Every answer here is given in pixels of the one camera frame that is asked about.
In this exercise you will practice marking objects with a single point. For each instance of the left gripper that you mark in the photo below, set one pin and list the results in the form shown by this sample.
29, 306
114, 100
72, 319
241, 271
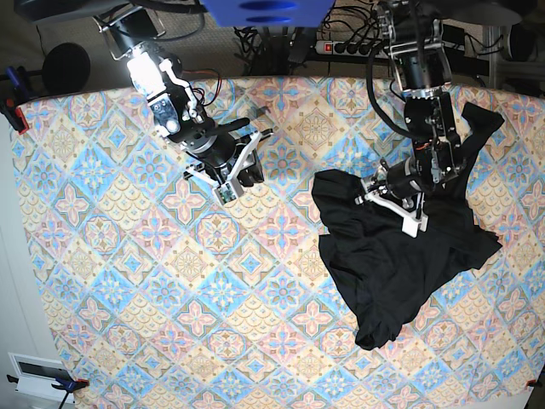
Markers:
400, 183

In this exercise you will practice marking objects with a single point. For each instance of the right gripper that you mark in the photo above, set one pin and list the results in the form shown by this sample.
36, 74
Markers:
216, 155

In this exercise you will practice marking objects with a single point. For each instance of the black t-shirt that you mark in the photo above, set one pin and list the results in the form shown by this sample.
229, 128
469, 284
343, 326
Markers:
383, 275

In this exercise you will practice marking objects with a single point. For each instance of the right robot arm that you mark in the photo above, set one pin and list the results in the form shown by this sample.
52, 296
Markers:
175, 105

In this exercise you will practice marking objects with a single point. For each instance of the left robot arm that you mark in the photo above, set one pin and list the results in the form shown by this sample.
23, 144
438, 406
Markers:
411, 38

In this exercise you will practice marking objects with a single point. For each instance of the white power strip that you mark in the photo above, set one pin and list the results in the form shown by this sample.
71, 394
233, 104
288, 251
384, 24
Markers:
338, 48

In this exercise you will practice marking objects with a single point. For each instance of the patterned tablecloth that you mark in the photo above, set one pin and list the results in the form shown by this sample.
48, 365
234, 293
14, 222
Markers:
161, 298

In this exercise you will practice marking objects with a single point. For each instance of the black round speaker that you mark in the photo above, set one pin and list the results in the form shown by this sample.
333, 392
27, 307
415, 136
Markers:
66, 69

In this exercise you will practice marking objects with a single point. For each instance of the orange black clamp left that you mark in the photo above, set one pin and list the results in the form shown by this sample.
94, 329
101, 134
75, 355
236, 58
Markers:
14, 115

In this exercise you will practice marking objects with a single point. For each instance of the orange clamp lower right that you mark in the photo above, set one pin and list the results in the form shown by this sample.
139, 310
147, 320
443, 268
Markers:
535, 383

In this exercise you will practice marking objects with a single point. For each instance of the blue clamp upper left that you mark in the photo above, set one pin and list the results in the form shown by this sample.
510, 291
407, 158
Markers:
16, 76

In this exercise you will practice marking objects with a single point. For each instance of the blue orange clamp lower left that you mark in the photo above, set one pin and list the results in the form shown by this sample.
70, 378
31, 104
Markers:
68, 385

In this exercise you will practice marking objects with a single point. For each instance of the white floor vent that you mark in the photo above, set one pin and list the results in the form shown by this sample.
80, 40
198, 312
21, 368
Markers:
36, 376

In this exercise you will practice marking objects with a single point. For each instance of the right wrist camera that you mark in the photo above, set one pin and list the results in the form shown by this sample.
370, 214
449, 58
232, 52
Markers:
228, 191

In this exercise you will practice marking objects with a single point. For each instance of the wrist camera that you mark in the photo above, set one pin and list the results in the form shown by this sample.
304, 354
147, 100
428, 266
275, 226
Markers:
412, 225
228, 191

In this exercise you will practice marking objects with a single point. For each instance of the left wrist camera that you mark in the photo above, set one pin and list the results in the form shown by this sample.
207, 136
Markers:
412, 225

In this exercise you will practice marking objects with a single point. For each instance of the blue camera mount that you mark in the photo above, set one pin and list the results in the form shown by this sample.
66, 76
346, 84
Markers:
297, 13

